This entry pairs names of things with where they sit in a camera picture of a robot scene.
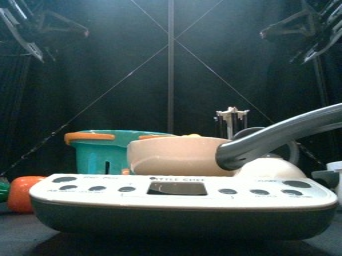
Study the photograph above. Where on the dark grey toy pot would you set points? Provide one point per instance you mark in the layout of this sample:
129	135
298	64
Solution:
323	176

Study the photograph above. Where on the white toy utensil rack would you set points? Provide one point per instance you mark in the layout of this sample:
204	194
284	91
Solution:
231	121

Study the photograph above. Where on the yellow toy food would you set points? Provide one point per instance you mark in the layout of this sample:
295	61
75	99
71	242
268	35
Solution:
191	135

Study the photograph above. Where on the small orange toy piece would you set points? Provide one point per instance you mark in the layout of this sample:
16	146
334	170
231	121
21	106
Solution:
125	171

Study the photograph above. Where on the white toy container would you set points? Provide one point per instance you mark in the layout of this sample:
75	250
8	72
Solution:
335	180

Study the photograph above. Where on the green toy vegetable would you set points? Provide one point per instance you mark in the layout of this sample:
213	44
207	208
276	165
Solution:
2	191

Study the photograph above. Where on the orange toy vegetable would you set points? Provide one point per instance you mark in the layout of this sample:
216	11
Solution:
24	195

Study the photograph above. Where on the white digital kitchen scale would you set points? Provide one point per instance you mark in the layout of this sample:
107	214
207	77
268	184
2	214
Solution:
177	200

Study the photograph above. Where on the grey vertical frame pole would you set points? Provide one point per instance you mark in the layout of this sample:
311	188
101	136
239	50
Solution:
171	66

